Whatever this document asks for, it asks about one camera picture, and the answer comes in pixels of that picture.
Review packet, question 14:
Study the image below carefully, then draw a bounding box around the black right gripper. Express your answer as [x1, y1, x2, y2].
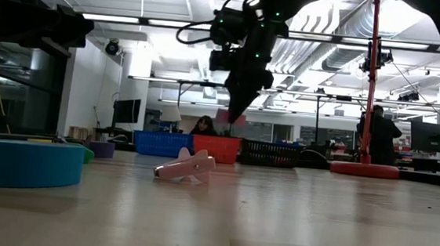
[222, 20, 291, 128]

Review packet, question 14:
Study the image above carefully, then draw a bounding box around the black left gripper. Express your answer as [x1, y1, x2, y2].
[0, 0, 97, 60]

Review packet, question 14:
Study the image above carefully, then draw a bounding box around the grey staple remover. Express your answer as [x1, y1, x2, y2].
[51, 134, 71, 146]

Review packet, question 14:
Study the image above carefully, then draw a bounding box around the light blue tape roll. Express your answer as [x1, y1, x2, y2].
[0, 138, 87, 194]

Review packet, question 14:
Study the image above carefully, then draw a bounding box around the violet blue tape roll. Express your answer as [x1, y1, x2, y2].
[88, 140, 117, 161]

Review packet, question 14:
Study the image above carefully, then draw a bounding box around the green mini stapler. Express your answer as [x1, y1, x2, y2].
[82, 146, 96, 166]

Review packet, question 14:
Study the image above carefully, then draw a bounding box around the seated person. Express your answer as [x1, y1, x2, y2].
[189, 114, 220, 138]

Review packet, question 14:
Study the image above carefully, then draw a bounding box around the red plastic basket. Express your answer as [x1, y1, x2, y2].
[191, 133, 242, 165]

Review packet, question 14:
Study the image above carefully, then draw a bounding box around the black plastic basket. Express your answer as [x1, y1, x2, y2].
[238, 138, 303, 170]

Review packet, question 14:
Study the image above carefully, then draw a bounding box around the ceiling light bar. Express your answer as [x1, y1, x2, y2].
[81, 12, 440, 53]

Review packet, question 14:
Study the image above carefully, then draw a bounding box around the white shade table lamp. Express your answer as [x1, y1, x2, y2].
[158, 103, 184, 134]

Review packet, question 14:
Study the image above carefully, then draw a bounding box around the black ceiling speaker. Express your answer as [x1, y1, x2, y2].
[104, 38, 122, 57]

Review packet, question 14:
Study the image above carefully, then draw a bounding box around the pink toy airplane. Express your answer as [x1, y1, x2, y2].
[152, 144, 218, 186]

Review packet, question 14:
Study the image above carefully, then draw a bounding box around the blue plastic basket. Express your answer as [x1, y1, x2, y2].
[131, 129, 195, 160]

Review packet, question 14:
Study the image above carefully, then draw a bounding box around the wooden crate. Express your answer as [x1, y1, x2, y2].
[67, 125, 91, 142]

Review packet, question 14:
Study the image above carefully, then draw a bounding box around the red desk lamp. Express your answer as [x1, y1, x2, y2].
[329, 0, 415, 181]

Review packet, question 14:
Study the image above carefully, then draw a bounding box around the standing person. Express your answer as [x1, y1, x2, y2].
[353, 103, 405, 168]

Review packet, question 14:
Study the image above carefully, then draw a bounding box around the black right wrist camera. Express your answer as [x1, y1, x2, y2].
[208, 46, 238, 74]

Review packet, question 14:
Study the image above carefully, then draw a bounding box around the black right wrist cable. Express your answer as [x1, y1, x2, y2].
[174, 16, 214, 48]

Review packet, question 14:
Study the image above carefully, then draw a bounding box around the black aluminium table frame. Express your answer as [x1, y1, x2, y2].
[0, 132, 440, 189]

